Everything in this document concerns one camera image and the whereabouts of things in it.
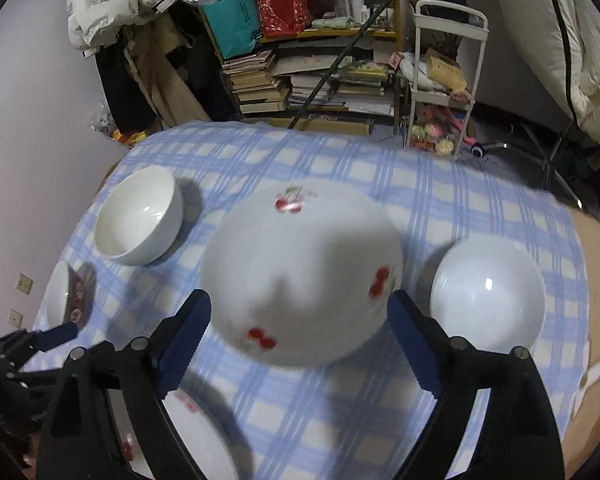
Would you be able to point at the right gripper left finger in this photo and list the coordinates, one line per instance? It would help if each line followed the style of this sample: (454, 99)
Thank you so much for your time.
(80, 439)

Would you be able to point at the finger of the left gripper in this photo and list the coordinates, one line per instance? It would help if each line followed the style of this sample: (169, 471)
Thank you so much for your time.
(55, 337)

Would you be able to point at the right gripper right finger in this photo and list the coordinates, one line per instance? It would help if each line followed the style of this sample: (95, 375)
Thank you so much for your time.
(518, 438)

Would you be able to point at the small patterned bowl with emblem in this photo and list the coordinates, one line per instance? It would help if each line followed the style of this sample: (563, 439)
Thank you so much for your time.
(65, 297)

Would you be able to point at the cherry plate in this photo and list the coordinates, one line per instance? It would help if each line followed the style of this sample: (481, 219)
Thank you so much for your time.
(299, 274)
(202, 437)

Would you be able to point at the red patterned small bowl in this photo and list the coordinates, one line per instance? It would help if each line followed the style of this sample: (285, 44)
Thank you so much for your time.
(489, 290)

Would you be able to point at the large white bowl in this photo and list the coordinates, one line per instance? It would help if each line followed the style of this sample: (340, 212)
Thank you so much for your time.
(141, 217)

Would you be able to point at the beige coat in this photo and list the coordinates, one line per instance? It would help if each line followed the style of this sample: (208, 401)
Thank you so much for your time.
(162, 86)

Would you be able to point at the stack of books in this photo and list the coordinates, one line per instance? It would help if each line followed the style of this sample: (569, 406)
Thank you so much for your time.
(255, 84)

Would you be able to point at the teal bag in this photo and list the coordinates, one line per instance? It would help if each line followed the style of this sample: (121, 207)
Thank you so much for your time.
(235, 25)

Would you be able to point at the wooden shelf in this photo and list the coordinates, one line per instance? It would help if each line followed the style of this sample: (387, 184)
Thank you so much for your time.
(303, 57)

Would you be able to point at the red gift bag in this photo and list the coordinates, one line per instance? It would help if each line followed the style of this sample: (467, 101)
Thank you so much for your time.
(283, 18)

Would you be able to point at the white utility cart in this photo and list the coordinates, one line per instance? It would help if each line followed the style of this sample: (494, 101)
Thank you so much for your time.
(442, 96)

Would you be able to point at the dark green pole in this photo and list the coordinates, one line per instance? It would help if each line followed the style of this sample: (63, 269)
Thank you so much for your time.
(365, 27)

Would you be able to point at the lower wall socket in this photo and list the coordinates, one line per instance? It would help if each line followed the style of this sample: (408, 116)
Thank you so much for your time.
(15, 319)

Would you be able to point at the wall socket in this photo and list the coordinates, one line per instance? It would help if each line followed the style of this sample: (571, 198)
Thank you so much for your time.
(15, 319)
(24, 284)

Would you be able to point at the upper wall socket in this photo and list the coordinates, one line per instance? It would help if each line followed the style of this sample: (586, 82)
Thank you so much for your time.
(24, 284)

